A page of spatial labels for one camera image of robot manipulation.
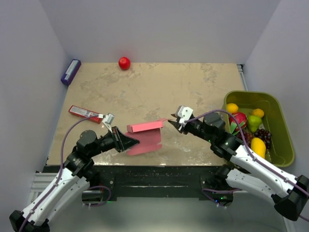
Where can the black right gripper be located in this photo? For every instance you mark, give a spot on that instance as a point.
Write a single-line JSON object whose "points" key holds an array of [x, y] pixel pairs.
{"points": [[180, 127]]}

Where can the green plastic bin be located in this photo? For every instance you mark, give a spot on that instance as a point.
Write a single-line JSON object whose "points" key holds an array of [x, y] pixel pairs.
{"points": [[281, 152]]}

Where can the red dragon fruit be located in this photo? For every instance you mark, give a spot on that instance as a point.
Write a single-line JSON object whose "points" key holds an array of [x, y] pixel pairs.
{"points": [[237, 119]]}

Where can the red apple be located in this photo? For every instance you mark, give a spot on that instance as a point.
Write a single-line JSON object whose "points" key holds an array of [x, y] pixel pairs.
{"points": [[124, 63]]}

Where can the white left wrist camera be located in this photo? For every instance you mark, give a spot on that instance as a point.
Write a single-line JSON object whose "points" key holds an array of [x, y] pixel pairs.
{"points": [[107, 121]]}

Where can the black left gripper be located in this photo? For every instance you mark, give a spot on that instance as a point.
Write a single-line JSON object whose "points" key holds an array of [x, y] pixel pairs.
{"points": [[121, 142]]}

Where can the red rectangular carton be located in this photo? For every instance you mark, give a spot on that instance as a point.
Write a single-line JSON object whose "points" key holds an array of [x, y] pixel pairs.
{"points": [[84, 113]]}

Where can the orange fruit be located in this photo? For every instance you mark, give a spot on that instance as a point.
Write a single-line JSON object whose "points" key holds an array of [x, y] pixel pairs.
{"points": [[258, 113]]}

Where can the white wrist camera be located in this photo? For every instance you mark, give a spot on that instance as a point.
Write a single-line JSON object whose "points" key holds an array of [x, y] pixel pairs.
{"points": [[183, 114], [107, 121]]}

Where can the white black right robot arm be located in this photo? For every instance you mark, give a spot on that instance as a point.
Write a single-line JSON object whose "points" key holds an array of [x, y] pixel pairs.
{"points": [[288, 193]]}

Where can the purple rectangular carton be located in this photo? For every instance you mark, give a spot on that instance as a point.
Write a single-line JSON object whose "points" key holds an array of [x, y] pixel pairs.
{"points": [[71, 72]]}

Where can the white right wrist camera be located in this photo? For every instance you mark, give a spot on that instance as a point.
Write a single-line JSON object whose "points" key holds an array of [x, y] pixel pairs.
{"points": [[183, 114]]}

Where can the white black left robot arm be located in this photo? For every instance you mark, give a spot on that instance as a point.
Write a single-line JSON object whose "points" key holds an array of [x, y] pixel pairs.
{"points": [[75, 175]]}

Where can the green pear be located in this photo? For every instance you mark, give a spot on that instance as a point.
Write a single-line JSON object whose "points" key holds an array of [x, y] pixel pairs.
{"points": [[253, 122]]}

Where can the yellow lemon upper left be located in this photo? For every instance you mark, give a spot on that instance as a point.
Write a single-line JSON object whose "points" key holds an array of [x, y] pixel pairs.
{"points": [[232, 108]]}

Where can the pink paper box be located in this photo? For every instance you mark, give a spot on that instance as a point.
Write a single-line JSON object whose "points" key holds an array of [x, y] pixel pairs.
{"points": [[148, 134]]}

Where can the dark purple grapes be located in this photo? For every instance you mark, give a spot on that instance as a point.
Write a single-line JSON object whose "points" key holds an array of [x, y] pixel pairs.
{"points": [[262, 134]]}

